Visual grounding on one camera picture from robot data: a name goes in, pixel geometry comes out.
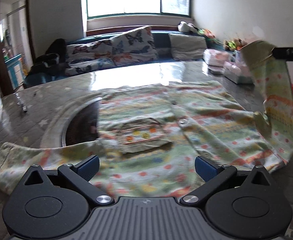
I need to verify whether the grey plain cushion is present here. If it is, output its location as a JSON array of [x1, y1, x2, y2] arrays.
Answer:
[[169, 34, 207, 61]]

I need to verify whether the grey quilted star table mat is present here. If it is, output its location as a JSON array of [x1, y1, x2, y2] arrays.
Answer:
[[0, 62, 293, 239]]

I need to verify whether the small plush toys group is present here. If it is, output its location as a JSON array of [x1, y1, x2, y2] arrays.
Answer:
[[223, 38, 247, 51]]

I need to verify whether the small flat grey box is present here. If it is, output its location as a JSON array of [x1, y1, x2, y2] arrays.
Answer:
[[208, 66, 224, 75]]

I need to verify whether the patterned green children's jacket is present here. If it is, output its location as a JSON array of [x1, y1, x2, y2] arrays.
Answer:
[[0, 41, 293, 198]]

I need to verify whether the rear pink tissue pack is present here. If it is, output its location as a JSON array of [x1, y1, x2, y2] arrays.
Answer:
[[203, 49, 232, 67]]

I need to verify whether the black pen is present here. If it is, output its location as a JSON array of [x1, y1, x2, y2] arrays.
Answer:
[[15, 93, 28, 114]]

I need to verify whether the round black induction cooktop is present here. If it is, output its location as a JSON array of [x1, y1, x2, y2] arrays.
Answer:
[[61, 98, 101, 146]]

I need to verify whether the pink tissue pack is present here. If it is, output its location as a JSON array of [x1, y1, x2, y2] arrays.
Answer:
[[203, 49, 232, 67], [223, 61, 253, 85]]

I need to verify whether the flat butterfly pillow stack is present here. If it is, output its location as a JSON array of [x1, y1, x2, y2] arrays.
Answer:
[[65, 39, 115, 76]]

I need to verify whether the large butterfly pillow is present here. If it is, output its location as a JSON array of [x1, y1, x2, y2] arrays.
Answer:
[[111, 25, 158, 67]]

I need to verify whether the black clothes pile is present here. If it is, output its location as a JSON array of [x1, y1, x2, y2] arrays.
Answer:
[[28, 38, 67, 76]]

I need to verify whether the white plush toy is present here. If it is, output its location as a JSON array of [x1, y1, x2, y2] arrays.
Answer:
[[177, 21, 199, 34]]

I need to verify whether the blue white cabinet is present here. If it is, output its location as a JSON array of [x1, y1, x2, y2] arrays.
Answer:
[[5, 54, 25, 90]]

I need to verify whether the blue sofa bench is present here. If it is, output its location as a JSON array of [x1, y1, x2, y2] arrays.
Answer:
[[23, 25, 231, 88]]

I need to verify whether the front pink tissue pack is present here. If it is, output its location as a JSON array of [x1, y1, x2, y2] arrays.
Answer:
[[223, 61, 253, 85]]

